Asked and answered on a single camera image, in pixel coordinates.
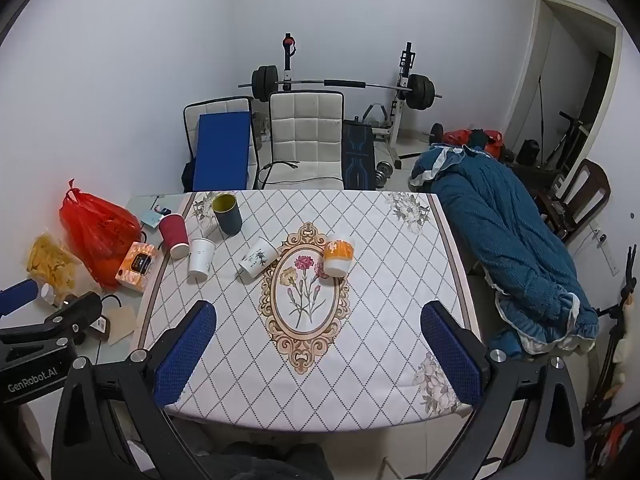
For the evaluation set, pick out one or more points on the barbell on rack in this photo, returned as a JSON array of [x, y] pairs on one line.
[[400, 110]]

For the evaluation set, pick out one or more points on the red paper cup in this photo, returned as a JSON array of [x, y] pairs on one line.
[[174, 235]]

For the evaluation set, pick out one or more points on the white door frame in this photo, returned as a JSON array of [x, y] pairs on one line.
[[530, 60]]

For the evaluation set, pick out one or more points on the small metal dumbbells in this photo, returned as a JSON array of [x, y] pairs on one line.
[[385, 170]]

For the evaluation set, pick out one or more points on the white padded chair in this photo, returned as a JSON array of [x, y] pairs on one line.
[[220, 106], [306, 135]]

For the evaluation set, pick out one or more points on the dark wooden chair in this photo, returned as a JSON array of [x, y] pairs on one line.
[[590, 185]]

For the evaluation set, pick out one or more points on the blue flat board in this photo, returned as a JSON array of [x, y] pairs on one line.
[[222, 152]]

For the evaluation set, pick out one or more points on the black tripod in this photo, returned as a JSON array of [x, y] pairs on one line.
[[622, 305]]

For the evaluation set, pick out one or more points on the teal quilt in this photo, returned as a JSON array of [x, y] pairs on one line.
[[500, 240]]

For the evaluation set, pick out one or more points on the black round speaker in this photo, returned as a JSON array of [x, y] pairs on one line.
[[529, 151]]

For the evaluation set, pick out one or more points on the orange and white cup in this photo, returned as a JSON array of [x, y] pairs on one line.
[[337, 260]]

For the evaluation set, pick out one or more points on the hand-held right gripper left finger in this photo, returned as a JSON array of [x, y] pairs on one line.
[[184, 360]]

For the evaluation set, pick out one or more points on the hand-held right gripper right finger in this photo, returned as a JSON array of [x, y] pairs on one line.
[[452, 360]]

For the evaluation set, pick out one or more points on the plain white paper cup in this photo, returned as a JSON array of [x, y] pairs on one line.
[[201, 260]]

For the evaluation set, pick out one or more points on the dark blue cup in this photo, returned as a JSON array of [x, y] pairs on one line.
[[229, 216]]

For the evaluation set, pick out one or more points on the orange tissue box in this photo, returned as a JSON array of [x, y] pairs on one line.
[[136, 266]]

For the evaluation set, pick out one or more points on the black barbell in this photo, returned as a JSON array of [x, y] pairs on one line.
[[264, 82]]

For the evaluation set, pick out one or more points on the red plastic bag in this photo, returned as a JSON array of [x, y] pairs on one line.
[[95, 235]]

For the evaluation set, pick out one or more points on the floral printed tablecloth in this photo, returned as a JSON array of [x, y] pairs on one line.
[[380, 270]]

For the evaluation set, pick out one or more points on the white floral print cup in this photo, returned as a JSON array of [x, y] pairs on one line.
[[257, 257]]

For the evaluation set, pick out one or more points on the person's dark trousers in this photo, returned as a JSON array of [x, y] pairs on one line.
[[280, 462]]

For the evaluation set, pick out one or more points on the clear bag of yellow chips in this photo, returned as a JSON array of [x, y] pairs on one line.
[[50, 265]]

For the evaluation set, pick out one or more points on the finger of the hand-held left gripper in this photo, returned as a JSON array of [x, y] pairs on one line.
[[17, 296], [75, 310]]

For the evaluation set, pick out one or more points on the black and blue panel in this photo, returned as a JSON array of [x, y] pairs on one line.
[[357, 155]]

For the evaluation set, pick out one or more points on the brown paper tag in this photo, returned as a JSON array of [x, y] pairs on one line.
[[120, 324]]

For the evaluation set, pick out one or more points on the light blue card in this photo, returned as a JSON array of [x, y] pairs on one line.
[[150, 217]]

